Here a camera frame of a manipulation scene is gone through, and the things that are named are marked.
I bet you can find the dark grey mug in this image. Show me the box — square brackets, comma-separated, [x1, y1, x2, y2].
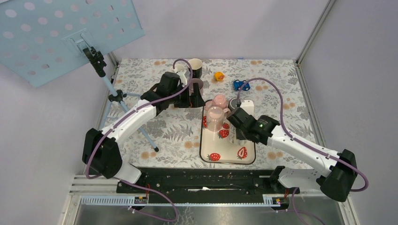
[228, 97, 240, 112]

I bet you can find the blue toy car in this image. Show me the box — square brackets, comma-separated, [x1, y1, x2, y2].
[233, 80, 251, 91]

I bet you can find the floral tablecloth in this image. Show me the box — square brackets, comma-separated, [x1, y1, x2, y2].
[114, 59, 316, 168]

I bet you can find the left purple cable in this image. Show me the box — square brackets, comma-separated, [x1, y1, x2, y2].
[85, 59, 194, 222]

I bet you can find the black mug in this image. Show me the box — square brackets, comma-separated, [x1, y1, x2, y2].
[188, 58, 203, 79]

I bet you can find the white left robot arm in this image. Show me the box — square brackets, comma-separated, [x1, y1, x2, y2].
[82, 72, 205, 193]

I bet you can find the blue perforated stand plate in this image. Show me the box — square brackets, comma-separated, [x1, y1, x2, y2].
[0, 0, 145, 87]

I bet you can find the yellow toy car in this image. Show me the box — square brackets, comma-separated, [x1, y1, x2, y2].
[214, 72, 225, 82]

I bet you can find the tall pale pink mug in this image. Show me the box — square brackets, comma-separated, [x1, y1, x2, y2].
[206, 106, 230, 132]

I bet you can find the green octagonal mug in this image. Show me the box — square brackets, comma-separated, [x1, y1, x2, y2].
[169, 64, 186, 77]

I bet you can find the purple mug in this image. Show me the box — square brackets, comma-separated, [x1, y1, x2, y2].
[188, 78, 204, 96]

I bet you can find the pink octagonal mug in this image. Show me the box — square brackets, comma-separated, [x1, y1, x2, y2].
[204, 95, 230, 113]

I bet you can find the white strawberry tray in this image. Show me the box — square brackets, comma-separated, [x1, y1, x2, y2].
[199, 109, 256, 165]

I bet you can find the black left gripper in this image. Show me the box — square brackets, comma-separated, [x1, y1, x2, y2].
[168, 82, 206, 108]

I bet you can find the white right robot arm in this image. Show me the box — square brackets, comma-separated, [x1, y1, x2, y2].
[227, 108, 359, 202]

